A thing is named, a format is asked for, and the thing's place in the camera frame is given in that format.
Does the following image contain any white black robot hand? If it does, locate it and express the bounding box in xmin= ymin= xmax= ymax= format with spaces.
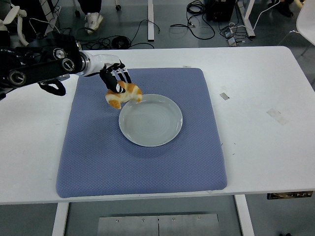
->
xmin=85 ymin=53 xmax=133 ymax=94

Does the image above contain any golden croissant bread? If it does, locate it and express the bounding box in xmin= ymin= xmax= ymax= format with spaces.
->
xmin=105 ymin=82 xmax=143 ymax=109

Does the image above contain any person's leg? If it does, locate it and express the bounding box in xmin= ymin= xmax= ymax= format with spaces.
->
xmin=78 ymin=0 xmax=103 ymax=15

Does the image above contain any narrow white desk leg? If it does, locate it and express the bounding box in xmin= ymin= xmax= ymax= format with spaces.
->
xmin=147 ymin=0 xmax=155 ymax=41

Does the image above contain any grey round plate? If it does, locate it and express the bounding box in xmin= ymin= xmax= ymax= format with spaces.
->
xmin=119 ymin=93 xmax=184 ymax=148

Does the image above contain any white office chair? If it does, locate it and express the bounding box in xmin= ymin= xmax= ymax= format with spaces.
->
xmin=0 ymin=4 xmax=31 ymax=47

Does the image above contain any blue quilted mat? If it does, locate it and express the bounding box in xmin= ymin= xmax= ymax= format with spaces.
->
xmin=56 ymin=67 xmax=228 ymax=199

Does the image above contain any black power adapter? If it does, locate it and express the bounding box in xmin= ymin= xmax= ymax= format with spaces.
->
xmin=220 ymin=26 xmax=234 ymax=38

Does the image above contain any black equipment box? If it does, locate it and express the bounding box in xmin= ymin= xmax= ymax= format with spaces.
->
xmin=206 ymin=0 xmax=236 ymax=22

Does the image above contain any white desk leg with foot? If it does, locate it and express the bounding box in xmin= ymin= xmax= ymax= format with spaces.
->
xmin=237 ymin=0 xmax=256 ymax=38

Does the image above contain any white table leg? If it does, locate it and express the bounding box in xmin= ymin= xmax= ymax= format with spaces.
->
xmin=234 ymin=194 xmax=255 ymax=236
xmin=51 ymin=202 xmax=70 ymax=236

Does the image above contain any grey metal plate with screws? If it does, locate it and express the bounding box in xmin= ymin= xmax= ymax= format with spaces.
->
xmin=97 ymin=213 xmax=220 ymax=236

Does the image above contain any large clear tape piece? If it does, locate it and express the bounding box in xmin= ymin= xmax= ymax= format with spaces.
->
xmin=266 ymin=108 xmax=289 ymax=126

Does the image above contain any person's dark foot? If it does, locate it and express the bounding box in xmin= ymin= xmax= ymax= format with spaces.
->
xmin=267 ymin=0 xmax=295 ymax=17

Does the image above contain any white shell chair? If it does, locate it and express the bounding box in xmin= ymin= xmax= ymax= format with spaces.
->
xmin=278 ymin=3 xmax=315 ymax=59

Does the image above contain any coiled black cable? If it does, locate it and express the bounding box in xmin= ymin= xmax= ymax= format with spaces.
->
xmin=112 ymin=35 xmax=130 ymax=49

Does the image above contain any thin black looping cable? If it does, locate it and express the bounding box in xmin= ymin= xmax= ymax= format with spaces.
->
xmin=129 ymin=19 xmax=161 ymax=49

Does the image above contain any long black cable bundle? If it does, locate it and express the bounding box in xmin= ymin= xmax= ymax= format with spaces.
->
xmin=169 ymin=0 xmax=216 ymax=40

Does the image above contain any white cable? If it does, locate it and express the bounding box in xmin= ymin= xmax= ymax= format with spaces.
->
xmin=228 ymin=0 xmax=281 ymax=31

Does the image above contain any brown bracket under table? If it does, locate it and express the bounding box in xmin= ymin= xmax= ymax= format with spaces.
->
xmin=267 ymin=191 xmax=314 ymax=200

